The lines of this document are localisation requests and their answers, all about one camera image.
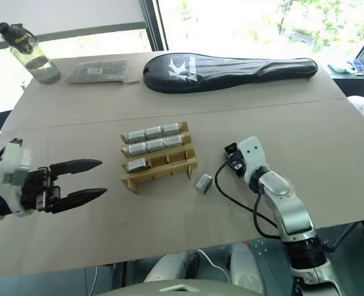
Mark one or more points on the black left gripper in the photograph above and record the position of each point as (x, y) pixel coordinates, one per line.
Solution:
(35, 188)

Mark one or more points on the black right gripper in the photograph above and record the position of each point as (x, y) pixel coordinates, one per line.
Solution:
(234, 158)

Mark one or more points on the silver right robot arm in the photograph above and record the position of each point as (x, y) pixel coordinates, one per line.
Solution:
(289, 206)

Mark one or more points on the wooden slotted tray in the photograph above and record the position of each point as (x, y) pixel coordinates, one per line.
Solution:
(166, 171)

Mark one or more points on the loose silver battery cell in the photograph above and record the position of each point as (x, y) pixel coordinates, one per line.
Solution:
(204, 184)

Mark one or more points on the black racket cover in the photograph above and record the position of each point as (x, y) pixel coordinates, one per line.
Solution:
(218, 72)

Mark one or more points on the white rounded robot leg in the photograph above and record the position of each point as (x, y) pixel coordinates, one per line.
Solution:
(169, 266)
(246, 268)

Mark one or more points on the grey checked zip pouch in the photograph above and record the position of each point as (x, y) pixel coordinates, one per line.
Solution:
(97, 71)

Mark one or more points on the clear black-capped water bottle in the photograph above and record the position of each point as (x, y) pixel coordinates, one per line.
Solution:
(34, 52)

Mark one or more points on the silver robot torso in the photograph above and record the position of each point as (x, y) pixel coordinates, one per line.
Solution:
(175, 287)

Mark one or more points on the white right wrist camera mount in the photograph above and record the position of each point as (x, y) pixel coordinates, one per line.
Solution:
(254, 154)

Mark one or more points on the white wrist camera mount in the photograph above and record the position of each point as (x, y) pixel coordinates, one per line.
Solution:
(13, 172)
(254, 154)

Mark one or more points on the small silver camera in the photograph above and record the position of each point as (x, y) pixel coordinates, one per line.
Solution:
(135, 165)
(156, 145)
(172, 129)
(135, 149)
(137, 135)
(174, 141)
(154, 132)

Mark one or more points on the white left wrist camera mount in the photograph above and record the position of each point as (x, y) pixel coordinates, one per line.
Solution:
(13, 172)

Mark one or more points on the dark window frame post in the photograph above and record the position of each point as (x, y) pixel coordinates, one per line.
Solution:
(154, 24)

